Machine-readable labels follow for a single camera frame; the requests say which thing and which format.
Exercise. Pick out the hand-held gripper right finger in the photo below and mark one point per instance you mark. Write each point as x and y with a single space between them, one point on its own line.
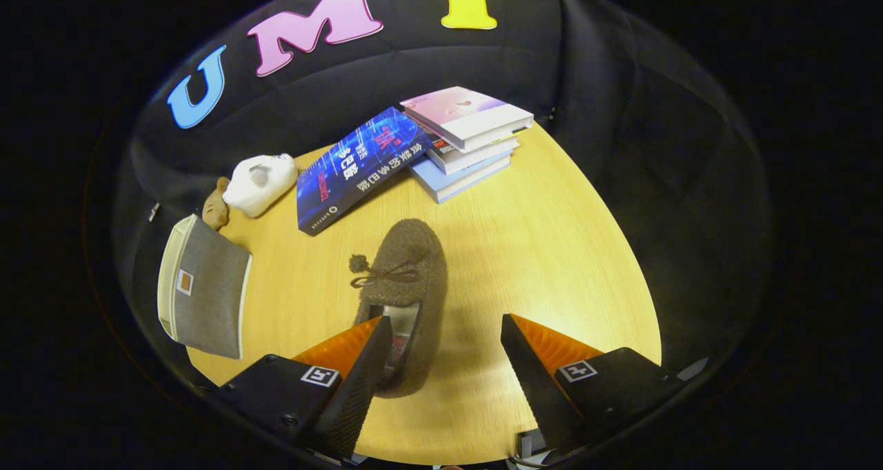
534 387

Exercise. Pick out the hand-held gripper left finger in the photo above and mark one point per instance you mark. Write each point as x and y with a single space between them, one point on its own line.
355 387

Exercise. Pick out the brown fuzzy slipper shoe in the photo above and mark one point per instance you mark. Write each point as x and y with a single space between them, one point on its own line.
407 263

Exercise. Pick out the grey fabric storage box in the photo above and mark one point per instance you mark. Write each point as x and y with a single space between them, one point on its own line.
214 297

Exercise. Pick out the blue paperback book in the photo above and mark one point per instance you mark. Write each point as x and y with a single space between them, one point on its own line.
359 170

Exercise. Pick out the light blue book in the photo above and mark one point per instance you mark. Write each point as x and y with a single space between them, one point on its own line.
455 183

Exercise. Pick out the brown plush toy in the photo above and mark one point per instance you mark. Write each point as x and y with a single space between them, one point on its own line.
215 211

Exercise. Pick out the white plush toy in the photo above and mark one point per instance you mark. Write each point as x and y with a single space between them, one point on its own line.
259 183

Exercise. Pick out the white book with red spine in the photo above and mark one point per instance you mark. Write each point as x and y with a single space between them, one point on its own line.
469 158

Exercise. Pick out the black backdrop cloth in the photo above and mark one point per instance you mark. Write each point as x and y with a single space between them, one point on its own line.
621 145

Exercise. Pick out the white clip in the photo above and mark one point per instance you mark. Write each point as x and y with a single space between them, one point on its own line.
153 212

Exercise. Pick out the pink and white book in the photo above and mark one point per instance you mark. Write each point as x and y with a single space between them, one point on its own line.
462 108

